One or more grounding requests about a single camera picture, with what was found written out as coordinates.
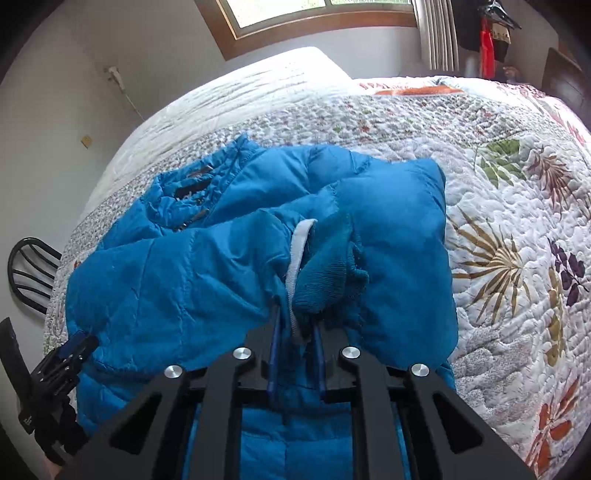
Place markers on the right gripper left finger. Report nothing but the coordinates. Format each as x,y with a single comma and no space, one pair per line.
186,424

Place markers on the floral quilted bedspread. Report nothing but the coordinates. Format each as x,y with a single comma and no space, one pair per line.
517,163

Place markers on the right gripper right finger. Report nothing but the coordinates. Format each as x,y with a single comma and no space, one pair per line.
408,424

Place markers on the yellow wall switch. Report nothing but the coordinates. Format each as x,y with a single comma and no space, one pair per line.
86,141

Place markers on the blue puffer jacket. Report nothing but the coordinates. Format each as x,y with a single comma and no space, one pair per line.
204,255

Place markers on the dark wooden headboard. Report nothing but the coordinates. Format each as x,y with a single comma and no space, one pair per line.
564,80

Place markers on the dark clothes on rack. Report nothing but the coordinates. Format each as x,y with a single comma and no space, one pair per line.
476,21

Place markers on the red hanging garment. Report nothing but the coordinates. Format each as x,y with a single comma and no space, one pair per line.
487,53

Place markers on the large wooden framed window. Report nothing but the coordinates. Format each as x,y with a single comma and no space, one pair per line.
234,40

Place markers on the grey striped curtain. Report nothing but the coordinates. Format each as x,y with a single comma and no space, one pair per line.
438,37

